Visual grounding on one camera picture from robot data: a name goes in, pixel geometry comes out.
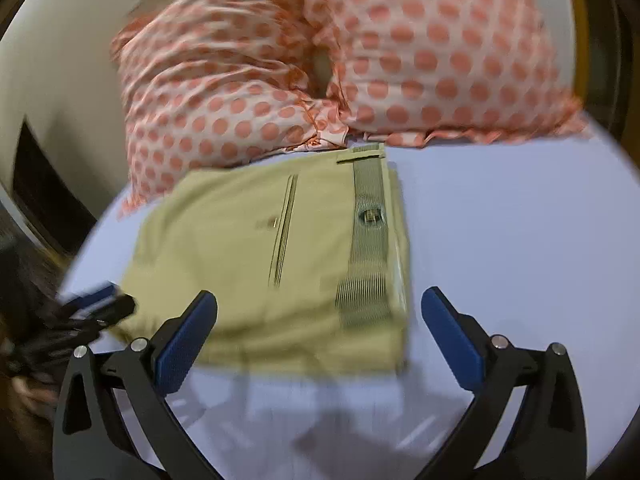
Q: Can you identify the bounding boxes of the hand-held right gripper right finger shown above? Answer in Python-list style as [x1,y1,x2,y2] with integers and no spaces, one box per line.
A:
[416,286,588,480]

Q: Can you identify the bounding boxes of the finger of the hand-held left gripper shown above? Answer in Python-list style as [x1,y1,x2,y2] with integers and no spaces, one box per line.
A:
[59,284,138,336]

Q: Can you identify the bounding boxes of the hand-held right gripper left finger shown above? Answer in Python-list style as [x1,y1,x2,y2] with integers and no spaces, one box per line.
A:
[53,290,224,480]

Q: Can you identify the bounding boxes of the khaki pants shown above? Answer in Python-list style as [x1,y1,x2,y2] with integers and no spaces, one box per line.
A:
[118,143,413,374]

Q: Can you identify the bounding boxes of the light blue bed sheet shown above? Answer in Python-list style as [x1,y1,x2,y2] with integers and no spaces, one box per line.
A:
[57,130,640,480]

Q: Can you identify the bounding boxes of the orange polka dot pillow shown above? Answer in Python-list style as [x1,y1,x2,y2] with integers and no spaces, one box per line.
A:
[280,0,591,148]
[111,0,348,219]

